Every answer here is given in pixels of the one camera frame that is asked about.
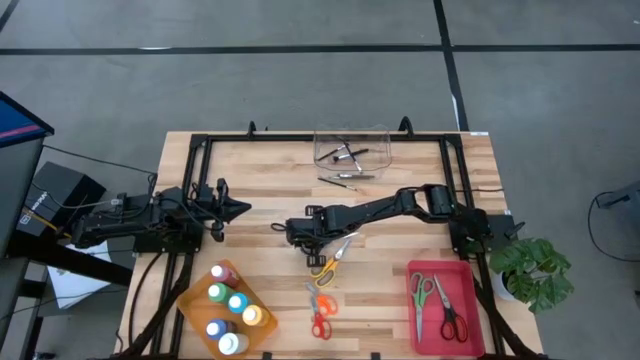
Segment thin black cable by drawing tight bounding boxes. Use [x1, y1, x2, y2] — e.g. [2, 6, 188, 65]
[586, 190, 640, 264]
[42, 144, 157, 177]

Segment grey equipment base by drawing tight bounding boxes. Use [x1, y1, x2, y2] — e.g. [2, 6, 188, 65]
[597, 179, 640, 226]

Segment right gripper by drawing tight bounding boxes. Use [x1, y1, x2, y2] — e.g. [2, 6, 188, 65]
[284, 204, 335, 268]

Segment black and red scissors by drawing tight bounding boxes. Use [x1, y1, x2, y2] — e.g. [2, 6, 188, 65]
[432, 273, 470, 344]

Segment black box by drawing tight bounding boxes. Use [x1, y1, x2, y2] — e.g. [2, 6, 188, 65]
[17, 160, 107, 239]

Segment orange handled scissors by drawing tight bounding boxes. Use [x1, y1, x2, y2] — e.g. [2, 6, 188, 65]
[304, 281, 340, 317]

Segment white plant pot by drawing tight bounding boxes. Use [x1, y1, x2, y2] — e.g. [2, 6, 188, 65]
[490, 272, 516, 302]

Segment green handled scissors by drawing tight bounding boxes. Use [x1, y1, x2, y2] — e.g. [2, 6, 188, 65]
[409, 272, 436, 344]

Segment thick black cable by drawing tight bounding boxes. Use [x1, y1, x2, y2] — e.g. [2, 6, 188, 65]
[127, 252, 166, 347]

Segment clear plastic bin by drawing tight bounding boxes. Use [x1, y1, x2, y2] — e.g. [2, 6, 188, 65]
[313, 123, 394, 180]

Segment white paint bottle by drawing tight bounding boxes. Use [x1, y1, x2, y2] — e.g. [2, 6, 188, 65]
[217, 331, 250, 356]

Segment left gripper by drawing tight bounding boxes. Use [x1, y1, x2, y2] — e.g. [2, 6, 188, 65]
[192, 178, 252, 244]

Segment pink plastic tray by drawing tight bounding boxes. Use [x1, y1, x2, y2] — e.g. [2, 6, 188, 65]
[405, 258, 486, 358]

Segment green leafy plant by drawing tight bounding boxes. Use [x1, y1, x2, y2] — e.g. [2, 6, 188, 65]
[488, 237, 575, 315]

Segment teal paint bottle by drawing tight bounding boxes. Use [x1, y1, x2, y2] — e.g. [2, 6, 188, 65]
[227, 292, 251, 315]

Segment black side desk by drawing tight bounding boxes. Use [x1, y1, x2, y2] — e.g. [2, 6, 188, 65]
[0, 233, 134, 360]

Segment white paper sheet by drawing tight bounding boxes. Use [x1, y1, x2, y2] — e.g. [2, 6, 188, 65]
[47, 239, 114, 310]

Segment pink paint bottle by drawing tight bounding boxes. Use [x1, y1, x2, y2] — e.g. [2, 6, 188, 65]
[209, 263, 241, 289]

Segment yellow handled scissors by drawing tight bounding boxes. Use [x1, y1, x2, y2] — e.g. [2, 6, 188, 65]
[309, 238, 353, 289]

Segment orange plastic tray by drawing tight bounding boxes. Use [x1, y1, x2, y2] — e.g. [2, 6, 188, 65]
[174, 259, 279, 360]

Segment monitor with blue screen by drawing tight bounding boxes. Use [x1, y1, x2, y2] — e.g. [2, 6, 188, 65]
[0, 91, 55, 259]

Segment red handled scissors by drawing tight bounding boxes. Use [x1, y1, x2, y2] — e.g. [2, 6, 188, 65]
[310, 294, 334, 342]

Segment green paint bottle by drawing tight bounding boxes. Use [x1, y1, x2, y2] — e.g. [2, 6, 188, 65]
[207, 282, 236, 305]

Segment yellow paint bottle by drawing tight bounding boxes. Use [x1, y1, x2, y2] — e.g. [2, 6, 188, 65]
[241, 303, 271, 328]

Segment black aluminium table frame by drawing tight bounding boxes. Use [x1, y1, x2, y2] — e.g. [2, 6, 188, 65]
[114, 115, 551, 360]

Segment broad-head black paintbrush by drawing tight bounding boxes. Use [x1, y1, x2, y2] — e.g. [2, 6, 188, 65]
[332, 147, 370, 163]

